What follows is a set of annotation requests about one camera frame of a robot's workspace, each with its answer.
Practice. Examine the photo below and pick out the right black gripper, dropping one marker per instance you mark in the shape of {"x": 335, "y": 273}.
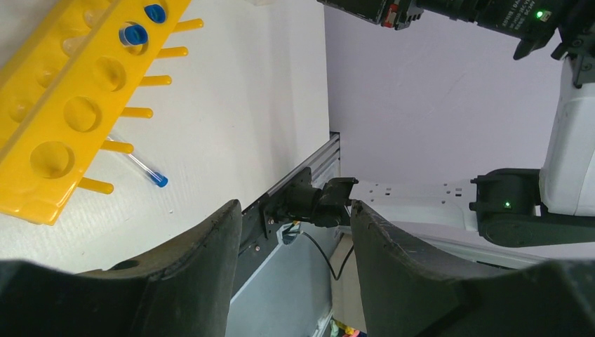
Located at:
{"x": 533, "y": 22}

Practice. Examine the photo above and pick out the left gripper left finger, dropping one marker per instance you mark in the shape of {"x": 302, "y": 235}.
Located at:
{"x": 182, "y": 287}

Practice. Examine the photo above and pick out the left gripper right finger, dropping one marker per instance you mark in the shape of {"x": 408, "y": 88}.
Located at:
{"x": 411, "y": 288}

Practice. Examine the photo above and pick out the yellow test tube rack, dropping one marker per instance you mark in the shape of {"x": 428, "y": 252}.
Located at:
{"x": 57, "y": 110}

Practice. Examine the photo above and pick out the blue-capped clear test tube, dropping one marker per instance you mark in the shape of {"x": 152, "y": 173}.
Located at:
{"x": 155, "y": 12}

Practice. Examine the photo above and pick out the blue-capped tube bundle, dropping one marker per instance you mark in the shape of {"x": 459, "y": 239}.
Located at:
{"x": 147, "y": 170}

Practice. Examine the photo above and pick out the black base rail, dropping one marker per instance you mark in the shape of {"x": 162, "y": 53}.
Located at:
{"x": 296, "y": 197}

